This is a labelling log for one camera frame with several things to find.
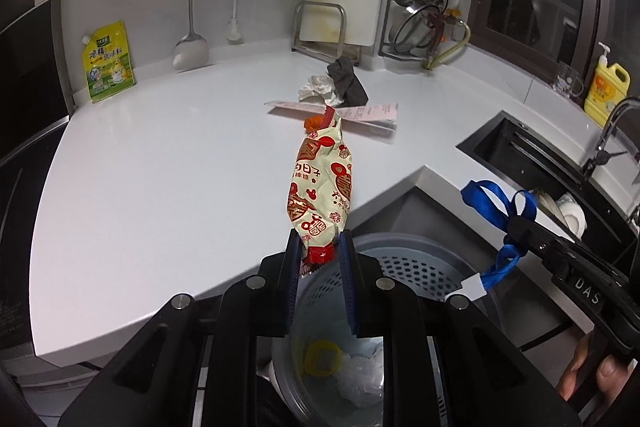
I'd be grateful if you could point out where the steel cutting board stand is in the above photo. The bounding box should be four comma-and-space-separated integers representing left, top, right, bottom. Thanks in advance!
291, 2, 362, 67

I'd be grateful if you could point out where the white tissue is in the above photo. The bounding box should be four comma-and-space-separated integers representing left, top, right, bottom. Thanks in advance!
297, 74, 344, 106

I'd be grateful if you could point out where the black sink faucet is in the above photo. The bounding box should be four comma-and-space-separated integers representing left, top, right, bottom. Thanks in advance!
582, 97, 640, 180

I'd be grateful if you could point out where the pink paper receipt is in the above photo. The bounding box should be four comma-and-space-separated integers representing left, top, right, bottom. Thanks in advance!
265, 99, 401, 134

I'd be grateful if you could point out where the clear plastic bag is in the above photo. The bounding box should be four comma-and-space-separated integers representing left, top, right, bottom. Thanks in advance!
335, 339, 386, 409

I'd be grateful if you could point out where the black sink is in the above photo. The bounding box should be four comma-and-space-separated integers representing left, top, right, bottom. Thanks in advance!
457, 109, 640, 249

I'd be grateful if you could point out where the gas valve with hose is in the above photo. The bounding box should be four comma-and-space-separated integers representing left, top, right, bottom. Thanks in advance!
422, 7, 472, 70

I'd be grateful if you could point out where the grey perforated bin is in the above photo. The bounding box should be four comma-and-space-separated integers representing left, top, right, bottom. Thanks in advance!
270, 233, 507, 427

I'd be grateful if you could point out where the dark grey cloth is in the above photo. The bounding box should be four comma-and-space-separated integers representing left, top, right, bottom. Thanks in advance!
326, 56, 370, 104

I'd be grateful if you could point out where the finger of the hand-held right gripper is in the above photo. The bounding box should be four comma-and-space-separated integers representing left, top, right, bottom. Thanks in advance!
506, 216, 581, 249
502, 232, 561, 276

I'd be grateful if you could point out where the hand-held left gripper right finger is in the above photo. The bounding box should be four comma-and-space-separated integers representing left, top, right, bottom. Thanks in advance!
339, 229, 583, 427

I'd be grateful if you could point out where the glass mug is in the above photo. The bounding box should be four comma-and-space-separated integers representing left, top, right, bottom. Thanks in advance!
555, 61, 586, 99

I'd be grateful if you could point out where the pile of white dishes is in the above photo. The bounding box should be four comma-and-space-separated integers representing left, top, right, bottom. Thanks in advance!
530, 187, 589, 238

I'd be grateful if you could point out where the yellow dish soap bottle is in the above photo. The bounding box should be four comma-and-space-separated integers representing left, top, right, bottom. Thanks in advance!
584, 42, 632, 128

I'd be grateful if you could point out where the person's right hand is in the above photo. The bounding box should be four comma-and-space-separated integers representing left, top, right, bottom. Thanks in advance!
556, 337, 637, 409

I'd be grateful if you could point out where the yellow green seasoning pouch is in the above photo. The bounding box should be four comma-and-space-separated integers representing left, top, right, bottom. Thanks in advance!
81, 21, 137, 104

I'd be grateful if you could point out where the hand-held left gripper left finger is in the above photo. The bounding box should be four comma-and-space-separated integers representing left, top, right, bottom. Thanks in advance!
57, 229, 306, 427

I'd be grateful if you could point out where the blue lanyard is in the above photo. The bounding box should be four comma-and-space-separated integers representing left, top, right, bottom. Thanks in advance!
442, 179, 540, 304

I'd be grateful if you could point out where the glass pot lid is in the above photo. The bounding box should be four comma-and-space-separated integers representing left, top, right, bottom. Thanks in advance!
387, 4, 451, 58

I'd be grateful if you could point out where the cream and red snack wrapper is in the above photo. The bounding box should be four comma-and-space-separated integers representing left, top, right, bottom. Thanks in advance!
284, 104, 355, 278

